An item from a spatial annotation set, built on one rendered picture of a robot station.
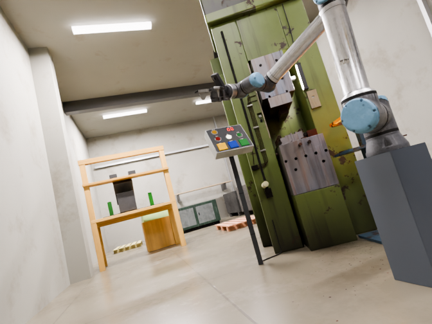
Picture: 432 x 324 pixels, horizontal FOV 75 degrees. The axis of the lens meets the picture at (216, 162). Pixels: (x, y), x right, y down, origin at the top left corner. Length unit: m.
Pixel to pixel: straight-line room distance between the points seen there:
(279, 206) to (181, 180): 7.56
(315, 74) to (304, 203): 1.23
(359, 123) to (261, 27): 1.95
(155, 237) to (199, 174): 4.70
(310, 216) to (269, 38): 1.73
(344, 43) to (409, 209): 0.78
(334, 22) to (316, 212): 1.51
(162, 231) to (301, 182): 3.93
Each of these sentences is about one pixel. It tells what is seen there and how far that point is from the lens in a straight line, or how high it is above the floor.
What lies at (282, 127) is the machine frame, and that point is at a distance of 3.08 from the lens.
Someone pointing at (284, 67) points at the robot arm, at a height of 1.24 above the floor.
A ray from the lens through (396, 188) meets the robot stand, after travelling 1.48.
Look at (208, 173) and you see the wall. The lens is 10.22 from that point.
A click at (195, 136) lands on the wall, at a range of 10.44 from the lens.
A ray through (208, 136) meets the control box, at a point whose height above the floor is 1.13.
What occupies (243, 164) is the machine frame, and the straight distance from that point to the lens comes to 3.10.
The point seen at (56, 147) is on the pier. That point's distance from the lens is 5.00.
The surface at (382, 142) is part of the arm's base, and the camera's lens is 1.53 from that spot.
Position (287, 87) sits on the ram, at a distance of 2.69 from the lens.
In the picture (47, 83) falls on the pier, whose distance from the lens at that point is 5.40.
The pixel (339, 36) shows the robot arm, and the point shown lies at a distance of 1.50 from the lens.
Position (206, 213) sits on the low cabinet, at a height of 0.38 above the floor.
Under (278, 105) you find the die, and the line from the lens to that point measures 2.63.
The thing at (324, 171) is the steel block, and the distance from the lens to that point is 2.52.
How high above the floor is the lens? 0.58
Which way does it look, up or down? 8 degrees up
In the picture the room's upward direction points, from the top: 15 degrees counter-clockwise
